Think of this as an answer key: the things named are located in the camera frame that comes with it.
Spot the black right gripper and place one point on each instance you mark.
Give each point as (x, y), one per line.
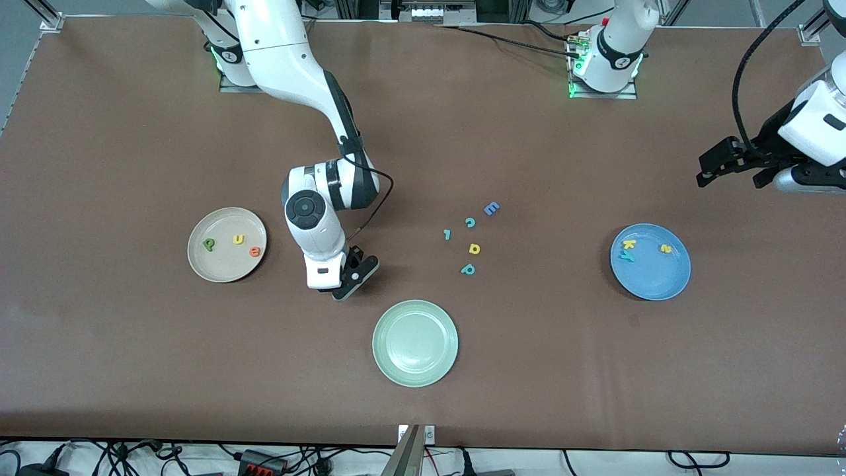
(355, 254)

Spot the green foam letter d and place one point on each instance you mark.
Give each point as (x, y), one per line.
(207, 247)

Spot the aluminium camera pole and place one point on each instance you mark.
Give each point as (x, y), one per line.
(406, 456)

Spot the beige brown plate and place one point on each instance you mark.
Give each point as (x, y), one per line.
(225, 264)

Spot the blue plate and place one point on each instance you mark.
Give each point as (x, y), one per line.
(651, 277)

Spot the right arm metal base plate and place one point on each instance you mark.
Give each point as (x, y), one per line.
(238, 88)

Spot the silver socket strip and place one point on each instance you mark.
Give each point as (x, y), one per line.
(441, 14)

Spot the white pole bracket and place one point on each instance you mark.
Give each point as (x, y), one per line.
(429, 434)

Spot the teal foam letter y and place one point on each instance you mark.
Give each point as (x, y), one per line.
(626, 256)

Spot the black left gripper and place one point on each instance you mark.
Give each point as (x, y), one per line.
(770, 137)

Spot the pale green plate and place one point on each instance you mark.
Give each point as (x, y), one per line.
(415, 343)

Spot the teal foam letter p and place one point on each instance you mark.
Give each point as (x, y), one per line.
(472, 267)

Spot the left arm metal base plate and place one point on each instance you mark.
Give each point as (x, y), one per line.
(605, 95)

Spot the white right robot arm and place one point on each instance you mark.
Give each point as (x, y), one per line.
(284, 46)

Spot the black orange power strip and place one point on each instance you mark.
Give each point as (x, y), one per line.
(264, 461)

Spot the blue foam letter E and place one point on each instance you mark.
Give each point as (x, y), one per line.
(491, 209)

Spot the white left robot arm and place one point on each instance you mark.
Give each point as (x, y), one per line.
(618, 46)

